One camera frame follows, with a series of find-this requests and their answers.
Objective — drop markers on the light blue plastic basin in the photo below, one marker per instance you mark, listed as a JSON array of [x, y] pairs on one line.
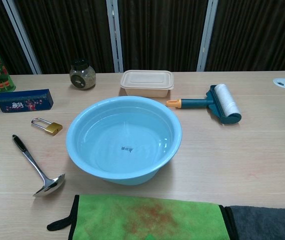
[[122, 140]]

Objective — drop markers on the beige lidded lunch box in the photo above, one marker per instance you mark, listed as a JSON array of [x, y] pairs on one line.
[[146, 82]]

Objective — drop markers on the glass jar black lid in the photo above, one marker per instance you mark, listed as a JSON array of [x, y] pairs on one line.
[[83, 77]]

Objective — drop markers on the teal lint roller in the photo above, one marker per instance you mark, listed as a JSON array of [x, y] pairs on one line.
[[228, 102]]

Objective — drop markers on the brass padlock long shackle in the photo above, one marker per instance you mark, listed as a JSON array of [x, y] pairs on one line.
[[54, 128]]

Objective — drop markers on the green microfiber towel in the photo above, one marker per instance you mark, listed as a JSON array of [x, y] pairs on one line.
[[137, 220]]

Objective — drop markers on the dark blue rectangular box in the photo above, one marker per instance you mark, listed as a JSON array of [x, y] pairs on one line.
[[22, 101]]

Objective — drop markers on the dark grey microfiber towel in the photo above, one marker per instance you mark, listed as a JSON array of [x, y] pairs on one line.
[[267, 223]]

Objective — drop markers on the white partition post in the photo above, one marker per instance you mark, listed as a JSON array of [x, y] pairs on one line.
[[115, 37], [207, 37], [22, 37]]

